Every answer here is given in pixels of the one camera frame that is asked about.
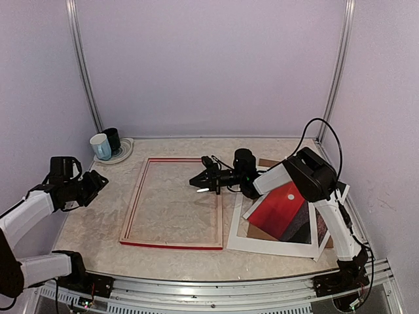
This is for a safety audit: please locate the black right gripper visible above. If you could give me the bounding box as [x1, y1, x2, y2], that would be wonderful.
[190, 162, 245, 194]

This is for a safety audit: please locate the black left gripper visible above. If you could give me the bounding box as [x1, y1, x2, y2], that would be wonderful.
[64, 169, 108, 207]

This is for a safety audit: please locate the red wooden picture frame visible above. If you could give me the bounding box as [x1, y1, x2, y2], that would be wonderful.
[118, 157, 225, 252]

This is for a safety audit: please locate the white photo mat border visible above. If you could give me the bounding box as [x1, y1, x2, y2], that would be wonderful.
[225, 166, 320, 259]

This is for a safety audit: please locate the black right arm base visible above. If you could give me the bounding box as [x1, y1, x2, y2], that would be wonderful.
[313, 252, 370, 298]

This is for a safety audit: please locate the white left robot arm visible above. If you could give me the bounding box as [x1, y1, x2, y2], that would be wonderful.
[1, 156, 109, 311]

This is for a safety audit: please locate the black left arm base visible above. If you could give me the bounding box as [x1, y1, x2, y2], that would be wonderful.
[58, 272, 115, 298]

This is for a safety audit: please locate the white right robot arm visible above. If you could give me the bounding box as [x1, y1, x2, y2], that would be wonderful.
[189, 144, 374, 290]

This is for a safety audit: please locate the red and black photo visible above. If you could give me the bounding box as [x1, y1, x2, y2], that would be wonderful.
[242, 179, 350, 262]

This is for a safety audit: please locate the light blue mug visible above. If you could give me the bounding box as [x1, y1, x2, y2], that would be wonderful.
[90, 133, 112, 161]

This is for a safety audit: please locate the white round plate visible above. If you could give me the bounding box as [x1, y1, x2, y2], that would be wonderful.
[94, 138, 134, 165]

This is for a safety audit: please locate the dark green mug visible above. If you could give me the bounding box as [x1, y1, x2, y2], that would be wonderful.
[102, 128, 121, 156]

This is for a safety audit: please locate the brown cardboard backing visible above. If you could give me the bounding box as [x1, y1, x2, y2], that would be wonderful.
[243, 166, 329, 247]

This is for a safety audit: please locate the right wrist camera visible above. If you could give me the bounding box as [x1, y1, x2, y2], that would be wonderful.
[201, 156, 220, 171]

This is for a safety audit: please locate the aluminium front rail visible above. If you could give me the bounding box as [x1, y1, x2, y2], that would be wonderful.
[26, 261, 403, 314]

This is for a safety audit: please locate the left aluminium corner post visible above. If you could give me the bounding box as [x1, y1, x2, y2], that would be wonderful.
[65, 0, 103, 133]

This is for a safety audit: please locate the aluminium corner post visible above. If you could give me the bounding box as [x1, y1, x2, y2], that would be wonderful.
[65, 0, 103, 133]
[323, 0, 356, 124]

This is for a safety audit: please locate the right aluminium corner post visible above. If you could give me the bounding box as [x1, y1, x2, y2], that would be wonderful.
[323, 0, 356, 124]

